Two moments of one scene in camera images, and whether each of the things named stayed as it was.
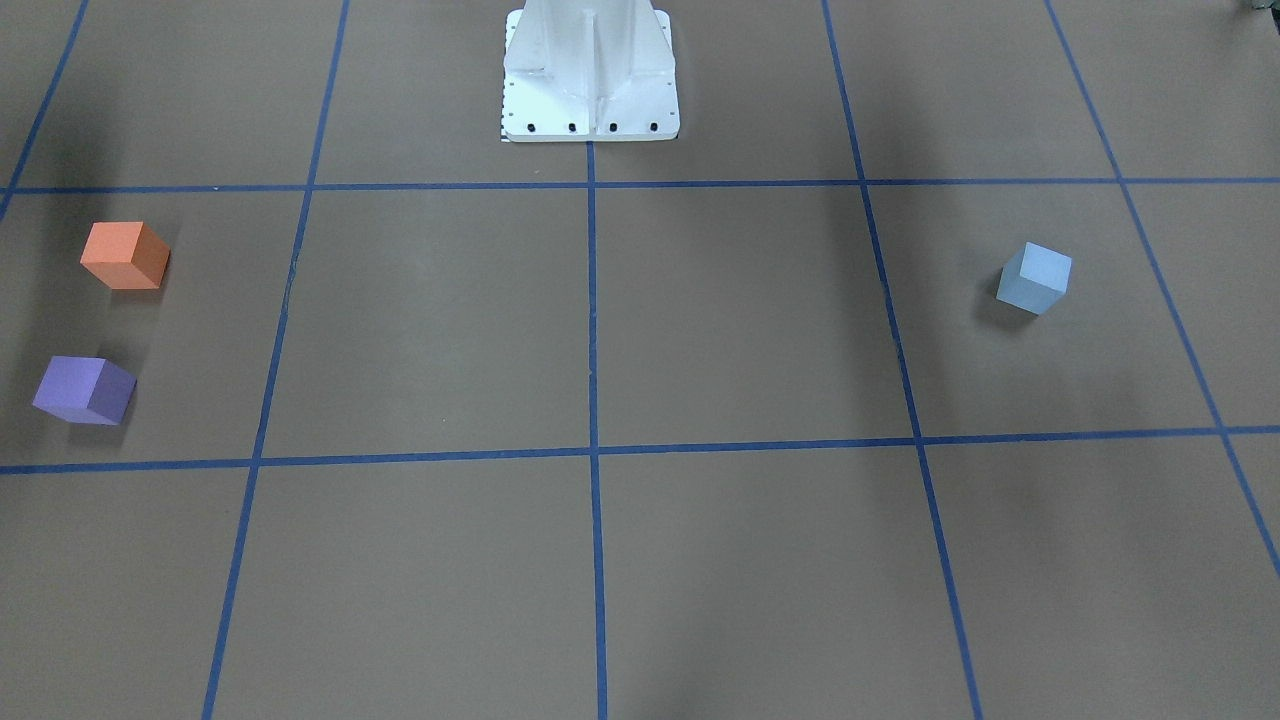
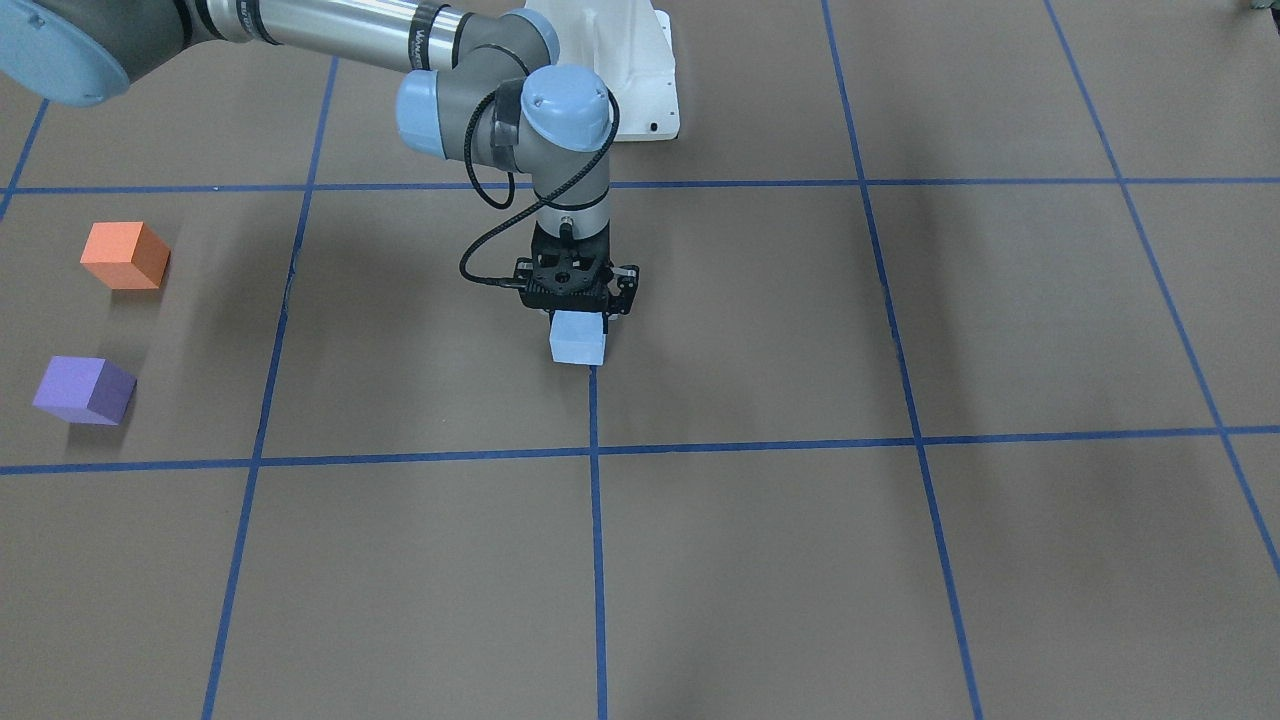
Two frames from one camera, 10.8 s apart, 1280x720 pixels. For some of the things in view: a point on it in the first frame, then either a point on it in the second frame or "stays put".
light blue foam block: x=1034 y=279 to x=577 y=337
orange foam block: x=126 y=254 stays put
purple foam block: x=85 y=390 stays put
